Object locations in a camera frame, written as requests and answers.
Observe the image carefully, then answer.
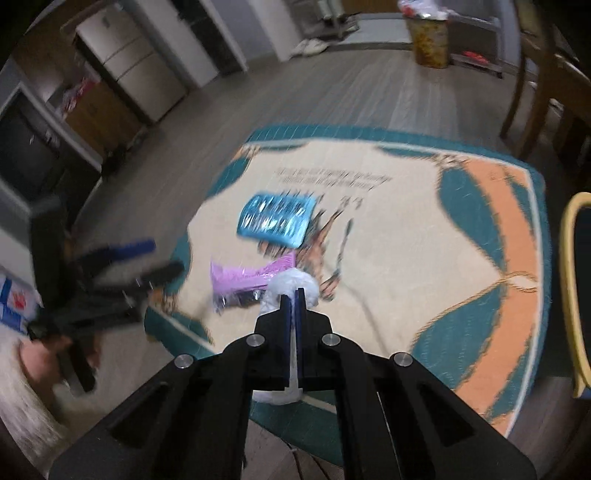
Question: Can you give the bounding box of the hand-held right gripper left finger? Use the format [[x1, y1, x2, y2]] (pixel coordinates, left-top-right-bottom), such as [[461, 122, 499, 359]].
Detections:
[[48, 293, 296, 480]]

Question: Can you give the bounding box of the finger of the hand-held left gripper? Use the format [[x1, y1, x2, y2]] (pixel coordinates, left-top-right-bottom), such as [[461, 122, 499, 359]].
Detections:
[[92, 261, 185, 302], [78, 237, 158, 274]]

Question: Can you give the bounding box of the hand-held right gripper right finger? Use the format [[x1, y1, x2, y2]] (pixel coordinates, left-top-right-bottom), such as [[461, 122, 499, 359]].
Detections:
[[295, 288, 539, 480]]

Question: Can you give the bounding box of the clear plastic bag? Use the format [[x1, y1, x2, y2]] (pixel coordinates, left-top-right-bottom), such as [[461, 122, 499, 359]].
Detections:
[[254, 270, 322, 405]]

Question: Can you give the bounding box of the yellow rimmed bin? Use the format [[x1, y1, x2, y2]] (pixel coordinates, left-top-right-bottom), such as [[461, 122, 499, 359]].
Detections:
[[560, 191, 591, 399]]

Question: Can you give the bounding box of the person's left hand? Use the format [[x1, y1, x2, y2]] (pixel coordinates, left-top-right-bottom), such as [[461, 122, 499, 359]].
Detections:
[[21, 338, 100, 385]]

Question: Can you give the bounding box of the white printed cardboard box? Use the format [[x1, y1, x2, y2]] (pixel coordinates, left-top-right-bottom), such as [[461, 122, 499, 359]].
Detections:
[[0, 265, 45, 336]]

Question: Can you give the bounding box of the purple wrapper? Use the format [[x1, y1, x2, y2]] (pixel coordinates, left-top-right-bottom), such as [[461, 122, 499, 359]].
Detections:
[[210, 251, 297, 317]]

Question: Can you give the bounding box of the black television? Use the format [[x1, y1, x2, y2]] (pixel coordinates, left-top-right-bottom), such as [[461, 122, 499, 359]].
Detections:
[[0, 107, 62, 197]]

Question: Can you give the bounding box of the teal blister packet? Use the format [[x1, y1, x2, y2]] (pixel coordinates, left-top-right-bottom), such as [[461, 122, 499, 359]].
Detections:
[[236, 194, 319, 251]]

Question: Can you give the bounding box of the brown wooden cabinet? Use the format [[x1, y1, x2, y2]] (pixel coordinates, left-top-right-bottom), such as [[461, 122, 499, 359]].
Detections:
[[60, 79, 141, 158]]

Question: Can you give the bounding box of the teal and beige printed mat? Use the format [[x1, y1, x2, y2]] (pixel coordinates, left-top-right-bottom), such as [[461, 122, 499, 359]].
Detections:
[[143, 127, 553, 462]]

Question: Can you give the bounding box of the silver refrigerator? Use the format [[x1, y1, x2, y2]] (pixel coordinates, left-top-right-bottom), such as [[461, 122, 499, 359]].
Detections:
[[75, 9, 191, 124]]

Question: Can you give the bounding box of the metal shelf rack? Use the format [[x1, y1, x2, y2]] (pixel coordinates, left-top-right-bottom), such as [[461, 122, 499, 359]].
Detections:
[[300, 0, 362, 41]]

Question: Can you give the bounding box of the yellow patterned bin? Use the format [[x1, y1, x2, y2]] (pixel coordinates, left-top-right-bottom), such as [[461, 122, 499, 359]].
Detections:
[[406, 16, 450, 70]]

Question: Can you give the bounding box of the wooden chair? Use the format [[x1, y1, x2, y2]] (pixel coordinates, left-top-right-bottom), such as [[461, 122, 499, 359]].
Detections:
[[501, 0, 591, 163]]

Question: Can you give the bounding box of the grey shelf cart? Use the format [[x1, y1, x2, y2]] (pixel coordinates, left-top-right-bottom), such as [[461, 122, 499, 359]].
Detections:
[[449, 16, 505, 78]]

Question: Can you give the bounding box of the white plastic bag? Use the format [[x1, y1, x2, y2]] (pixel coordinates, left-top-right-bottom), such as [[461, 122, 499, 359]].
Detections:
[[398, 0, 450, 22]]

